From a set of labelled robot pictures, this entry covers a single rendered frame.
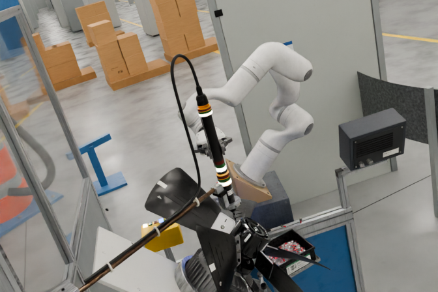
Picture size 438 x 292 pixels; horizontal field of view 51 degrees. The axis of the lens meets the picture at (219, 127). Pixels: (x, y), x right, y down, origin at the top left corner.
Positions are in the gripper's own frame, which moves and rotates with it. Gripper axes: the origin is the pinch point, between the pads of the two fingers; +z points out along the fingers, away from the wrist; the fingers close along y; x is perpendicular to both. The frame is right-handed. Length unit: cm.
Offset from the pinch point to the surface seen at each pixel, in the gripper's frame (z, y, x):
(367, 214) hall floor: -137, -107, -148
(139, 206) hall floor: -257, 66, -147
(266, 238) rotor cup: 13.8, -7.0, -28.6
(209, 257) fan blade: 34.8, 11.7, -12.9
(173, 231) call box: -31, 24, -43
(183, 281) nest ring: 14.2, 22.2, -33.5
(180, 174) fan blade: -8.4, 13.4, -8.1
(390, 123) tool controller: -30, -77, -26
